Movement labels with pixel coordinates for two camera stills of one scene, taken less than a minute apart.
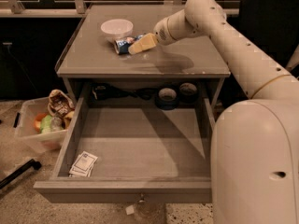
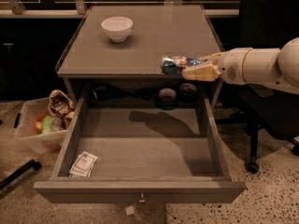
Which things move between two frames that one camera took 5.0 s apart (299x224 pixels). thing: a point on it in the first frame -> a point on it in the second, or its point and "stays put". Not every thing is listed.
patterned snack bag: (60, 105) stays put
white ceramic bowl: (115, 29) stays put
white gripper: (161, 32) -> (231, 66)
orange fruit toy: (37, 121) stays put
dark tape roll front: (167, 98) stays put
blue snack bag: (121, 46) -> (171, 64)
